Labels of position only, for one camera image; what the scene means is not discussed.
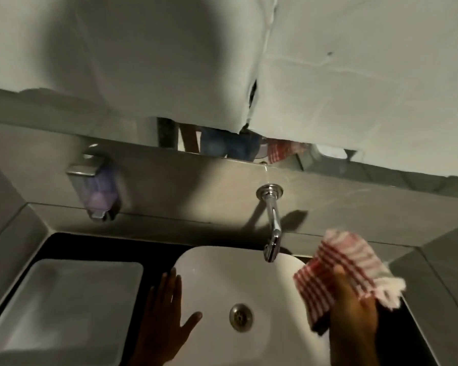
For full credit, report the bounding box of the person's right hand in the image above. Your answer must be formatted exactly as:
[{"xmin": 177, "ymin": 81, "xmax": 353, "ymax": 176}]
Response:
[{"xmin": 329, "ymin": 265, "xmax": 379, "ymax": 341}]

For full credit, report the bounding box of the person's left hand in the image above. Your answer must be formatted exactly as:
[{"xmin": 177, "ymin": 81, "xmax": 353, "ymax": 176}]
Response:
[{"xmin": 137, "ymin": 268, "xmax": 203, "ymax": 357}]

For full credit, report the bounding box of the red white checked cloth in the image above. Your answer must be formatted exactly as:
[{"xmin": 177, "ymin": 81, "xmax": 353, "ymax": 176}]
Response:
[{"xmin": 293, "ymin": 229, "xmax": 407, "ymax": 337}]

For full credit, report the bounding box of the person's right forearm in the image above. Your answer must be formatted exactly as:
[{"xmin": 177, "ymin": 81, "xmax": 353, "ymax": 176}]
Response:
[{"xmin": 329, "ymin": 337, "xmax": 378, "ymax": 366}]

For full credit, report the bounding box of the person's left forearm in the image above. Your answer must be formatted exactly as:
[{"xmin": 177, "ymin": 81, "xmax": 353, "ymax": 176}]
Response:
[{"xmin": 128, "ymin": 348, "xmax": 176, "ymax": 366}]

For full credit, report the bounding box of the metal sink drain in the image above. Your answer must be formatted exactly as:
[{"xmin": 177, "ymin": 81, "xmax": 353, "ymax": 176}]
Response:
[{"xmin": 229, "ymin": 303, "xmax": 254, "ymax": 333}]

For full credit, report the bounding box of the white rounded wash basin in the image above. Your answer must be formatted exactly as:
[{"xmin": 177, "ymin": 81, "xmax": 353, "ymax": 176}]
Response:
[{"xmin": 170, "ymin": 246, "xmax": 440, "ymax": 366}]

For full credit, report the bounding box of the white rectangular wash basin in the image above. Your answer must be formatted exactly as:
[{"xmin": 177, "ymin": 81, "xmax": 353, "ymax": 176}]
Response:
[{"xmin": 0, "ymin": 259, "xmax": 144, "ymax": 366}]

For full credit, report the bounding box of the white paper sheet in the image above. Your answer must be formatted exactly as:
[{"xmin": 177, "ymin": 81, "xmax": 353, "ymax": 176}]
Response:
[
  {"xmin": 0, "ymin": 0, "xmax": 280, "ymax": 134},
  {"xmin": 247, "ymin": 0, "xmax": 458, "ymax": 178}
]

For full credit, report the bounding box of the chrome wall faucet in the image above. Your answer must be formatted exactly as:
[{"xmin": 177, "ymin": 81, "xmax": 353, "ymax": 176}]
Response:
[{"xmin": 256, "ymin": 184, "xmax": 284, "ymax": 264}]

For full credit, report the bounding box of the wall mirror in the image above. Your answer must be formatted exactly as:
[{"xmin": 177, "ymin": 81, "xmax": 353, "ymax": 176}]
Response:
[{"xmin": 0, "ymin": 87, "xmax": 458, "ymax": 188}]

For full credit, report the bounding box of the wall soap dispenser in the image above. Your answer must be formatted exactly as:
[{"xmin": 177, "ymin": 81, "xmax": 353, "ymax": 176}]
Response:
[{"xmin": 65, "ymin": 154, "xmax": 120, "ymax": 222}]

